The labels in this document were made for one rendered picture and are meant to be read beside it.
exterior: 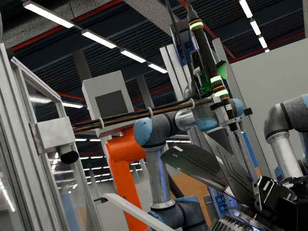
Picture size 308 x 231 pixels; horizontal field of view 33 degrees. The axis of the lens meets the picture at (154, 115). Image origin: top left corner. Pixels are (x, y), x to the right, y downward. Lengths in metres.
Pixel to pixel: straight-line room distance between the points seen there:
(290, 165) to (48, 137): 1.05
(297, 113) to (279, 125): 0.08
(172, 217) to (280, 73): 1.62
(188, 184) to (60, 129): 8.53
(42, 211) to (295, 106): 1.19
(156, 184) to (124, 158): 3.43
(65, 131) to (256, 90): 2.38
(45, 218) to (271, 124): 1.12
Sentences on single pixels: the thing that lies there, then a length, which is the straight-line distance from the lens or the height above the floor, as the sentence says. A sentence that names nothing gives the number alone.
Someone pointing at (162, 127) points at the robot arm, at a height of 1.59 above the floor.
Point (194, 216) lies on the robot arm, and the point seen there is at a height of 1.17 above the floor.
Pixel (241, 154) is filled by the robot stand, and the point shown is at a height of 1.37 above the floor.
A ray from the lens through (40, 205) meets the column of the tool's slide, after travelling 1.29.
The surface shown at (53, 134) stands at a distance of 1.35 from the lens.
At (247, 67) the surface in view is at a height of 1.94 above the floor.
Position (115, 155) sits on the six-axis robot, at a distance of 5.71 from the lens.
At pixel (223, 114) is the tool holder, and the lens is 1.69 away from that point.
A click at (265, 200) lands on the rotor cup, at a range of 1.57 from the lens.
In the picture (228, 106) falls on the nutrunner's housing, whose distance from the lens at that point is 1.71.
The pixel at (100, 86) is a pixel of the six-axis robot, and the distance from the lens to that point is 5.76.
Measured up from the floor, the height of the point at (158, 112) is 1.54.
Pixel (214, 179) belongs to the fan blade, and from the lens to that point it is 1.63.
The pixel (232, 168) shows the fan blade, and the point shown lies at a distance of 1.40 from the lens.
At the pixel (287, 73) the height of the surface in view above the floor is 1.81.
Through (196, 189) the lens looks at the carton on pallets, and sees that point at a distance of 9.78.
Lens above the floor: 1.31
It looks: 9 degrees up
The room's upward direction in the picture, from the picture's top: 19 degrees counter-clockwise
